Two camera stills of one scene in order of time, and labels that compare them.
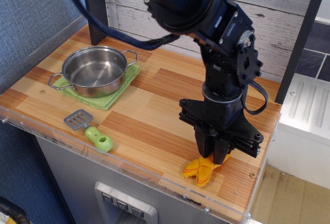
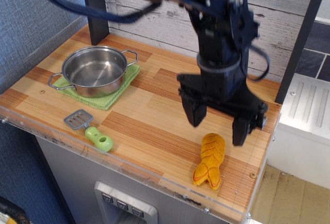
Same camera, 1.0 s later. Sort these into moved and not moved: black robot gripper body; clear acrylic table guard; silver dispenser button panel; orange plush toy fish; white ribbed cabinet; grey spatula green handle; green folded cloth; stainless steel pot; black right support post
Moved: orange plush toy fish; black robot gripper body
Not moved: silver dispenser button panel; grey spatula green handle; white ribbed cabinet; black right support post; green folded cloth; stainless steel pot; clear acrylic table guard
